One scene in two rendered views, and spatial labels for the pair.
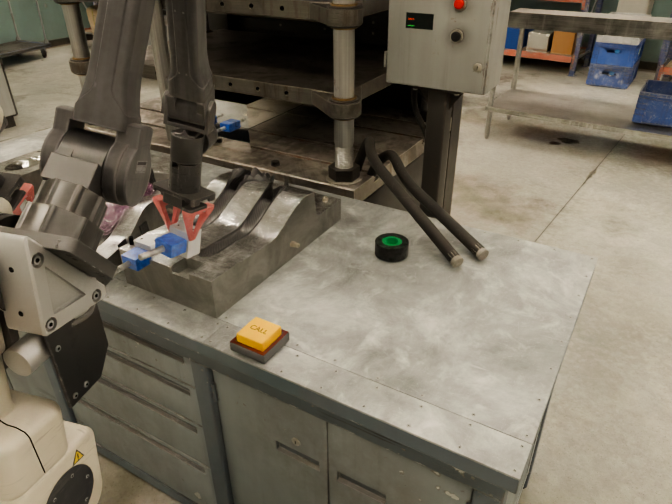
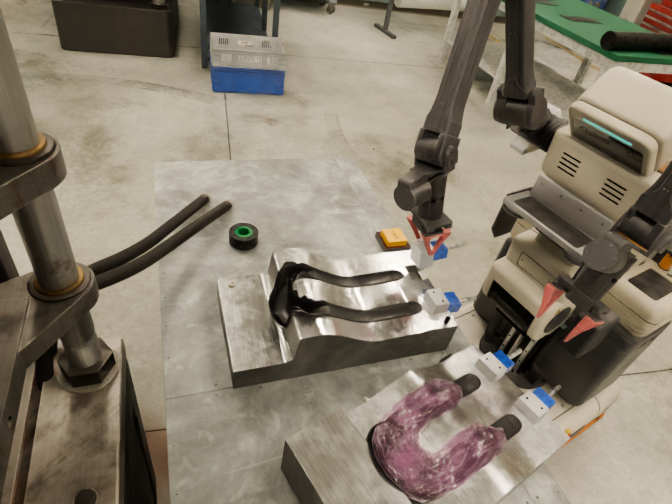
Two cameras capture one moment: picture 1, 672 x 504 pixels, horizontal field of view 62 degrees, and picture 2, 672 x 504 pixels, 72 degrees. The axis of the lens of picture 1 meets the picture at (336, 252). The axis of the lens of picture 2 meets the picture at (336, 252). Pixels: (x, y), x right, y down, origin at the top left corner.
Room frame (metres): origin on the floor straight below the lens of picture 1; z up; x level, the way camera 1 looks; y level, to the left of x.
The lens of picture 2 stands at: (1.79, 0.62, 1.64)
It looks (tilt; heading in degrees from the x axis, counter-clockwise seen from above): 40 degrees down; 214
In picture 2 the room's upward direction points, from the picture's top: 11 degrees clockwise
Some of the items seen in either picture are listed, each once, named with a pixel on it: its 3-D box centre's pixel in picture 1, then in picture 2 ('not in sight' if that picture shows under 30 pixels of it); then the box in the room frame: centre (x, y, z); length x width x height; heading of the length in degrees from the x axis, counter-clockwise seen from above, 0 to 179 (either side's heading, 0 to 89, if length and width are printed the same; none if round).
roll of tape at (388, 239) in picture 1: (391, 247); (243, 236); (1.14, -0.13, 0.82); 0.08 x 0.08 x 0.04
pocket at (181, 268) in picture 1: (188, 272); (414, 277); (0.95, 0.30, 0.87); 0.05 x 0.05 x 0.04; 59
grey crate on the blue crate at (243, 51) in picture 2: not in sight; (247, 51); (-0.86, -2.46, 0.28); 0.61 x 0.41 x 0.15; 144
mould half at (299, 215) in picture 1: (241, 223); (335, 303); (1.17, 0.23, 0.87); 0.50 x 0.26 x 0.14; 149
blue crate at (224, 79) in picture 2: not in sight; (246, 72); (-0.86, -2.46, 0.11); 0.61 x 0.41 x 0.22; 144
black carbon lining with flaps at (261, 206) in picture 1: (231, 206); (346, 291); (1.16, 0.24, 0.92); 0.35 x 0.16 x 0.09; 149
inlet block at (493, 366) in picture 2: not in sight; (502, 361); (1.01, 0.58, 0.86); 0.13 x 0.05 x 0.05; 166
